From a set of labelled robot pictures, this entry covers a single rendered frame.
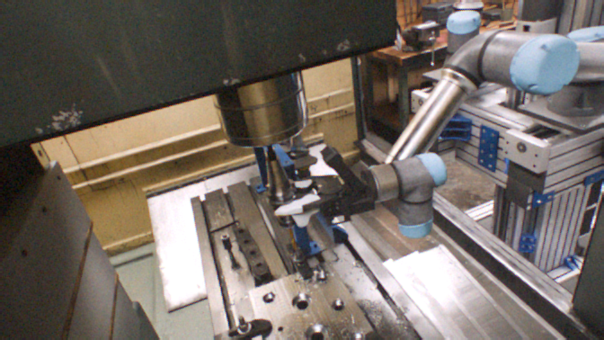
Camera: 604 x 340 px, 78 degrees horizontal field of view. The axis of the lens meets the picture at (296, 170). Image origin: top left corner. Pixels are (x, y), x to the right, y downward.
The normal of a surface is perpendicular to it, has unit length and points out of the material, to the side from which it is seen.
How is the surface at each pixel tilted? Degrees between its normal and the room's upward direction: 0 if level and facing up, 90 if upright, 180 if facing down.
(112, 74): 90
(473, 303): 8
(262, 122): 90
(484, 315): 8
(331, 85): 90
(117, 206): 90
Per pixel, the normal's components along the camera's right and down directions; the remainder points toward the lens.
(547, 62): 0.30, 0.41
